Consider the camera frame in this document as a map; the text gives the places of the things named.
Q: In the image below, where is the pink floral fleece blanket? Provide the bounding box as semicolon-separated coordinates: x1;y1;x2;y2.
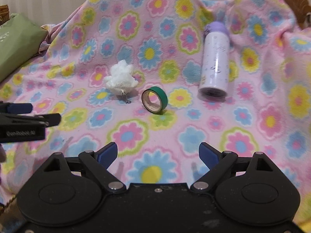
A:
1;0;310;223

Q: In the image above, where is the green fabric cushion bag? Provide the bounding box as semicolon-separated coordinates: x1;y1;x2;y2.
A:
0;14;47;81

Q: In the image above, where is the brown wicker basket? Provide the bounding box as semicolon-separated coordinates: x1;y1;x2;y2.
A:
0;5;10;25

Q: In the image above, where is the white fluffy plush toy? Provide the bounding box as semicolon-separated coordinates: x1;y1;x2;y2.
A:
103;59;139;96

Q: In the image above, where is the green tape roll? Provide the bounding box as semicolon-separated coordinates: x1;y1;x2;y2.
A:
141;86;168;114

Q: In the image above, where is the woven basket with liner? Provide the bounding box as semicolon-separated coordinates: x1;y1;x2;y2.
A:
0;195;18;215

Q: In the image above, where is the lilac thermos bottle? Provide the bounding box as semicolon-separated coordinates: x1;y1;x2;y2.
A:
199;21;230;98

